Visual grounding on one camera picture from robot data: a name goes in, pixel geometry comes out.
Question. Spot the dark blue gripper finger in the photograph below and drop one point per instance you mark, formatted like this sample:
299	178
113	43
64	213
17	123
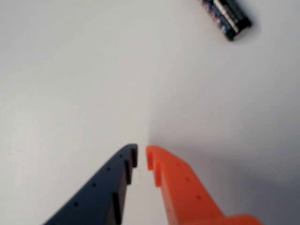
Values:
98	197

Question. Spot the black AA battery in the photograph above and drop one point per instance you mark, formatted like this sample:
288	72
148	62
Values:
227	17

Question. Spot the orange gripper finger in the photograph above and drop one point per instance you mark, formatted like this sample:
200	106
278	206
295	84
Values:
187	199

